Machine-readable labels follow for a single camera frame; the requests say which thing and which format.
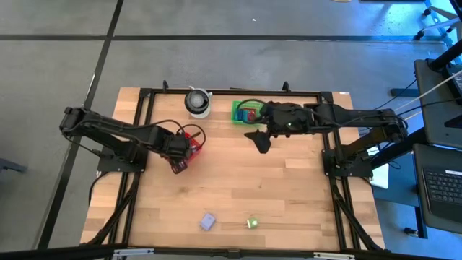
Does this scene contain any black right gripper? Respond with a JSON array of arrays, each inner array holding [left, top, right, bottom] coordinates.
[[244, 102, 313, 155]]

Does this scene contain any red plastic basket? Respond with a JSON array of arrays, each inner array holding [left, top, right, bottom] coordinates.
[[169, 131, 204, 176]]

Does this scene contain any green plastic basket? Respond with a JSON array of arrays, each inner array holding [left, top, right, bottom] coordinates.
[[230, 100, 266, 126]]

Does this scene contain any lavender charger block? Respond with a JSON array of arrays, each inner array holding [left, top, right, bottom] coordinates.
[[199, 212, 217, 232]]

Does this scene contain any white paper sheet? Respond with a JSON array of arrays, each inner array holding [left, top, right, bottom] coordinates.
[[371, 146, 390, 189]]

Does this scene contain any dark grey side desk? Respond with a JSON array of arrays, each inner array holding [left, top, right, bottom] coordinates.
[[414, 58, 462, 150], [412, 143, 462, 235]]

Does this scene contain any grey floor object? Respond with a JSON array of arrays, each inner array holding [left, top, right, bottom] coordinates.
[[0, 157, 29, 175]]

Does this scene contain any black laptop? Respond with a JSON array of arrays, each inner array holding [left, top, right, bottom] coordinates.
[[420, 166, 462, 225]]

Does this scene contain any black stand pole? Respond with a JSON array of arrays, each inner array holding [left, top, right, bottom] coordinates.
[[427, 38, 462, 72]]

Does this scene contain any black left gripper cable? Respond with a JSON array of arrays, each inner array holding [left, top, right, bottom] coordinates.
[[151, 119, 207, 150]]

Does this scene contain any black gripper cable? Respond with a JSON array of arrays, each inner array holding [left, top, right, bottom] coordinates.
[[235, 98, 270, 126], [151, 119, 207, 150]]

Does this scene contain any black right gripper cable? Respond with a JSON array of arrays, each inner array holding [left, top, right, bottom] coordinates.
[[235, 98, 270, 126]]

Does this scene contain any black aluminium table frame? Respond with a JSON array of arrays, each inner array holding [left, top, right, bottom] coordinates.
[[0, 81, 462, 260]]

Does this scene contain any white cord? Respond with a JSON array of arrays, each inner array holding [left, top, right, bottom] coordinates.
[[393, 70, 462, 113]]

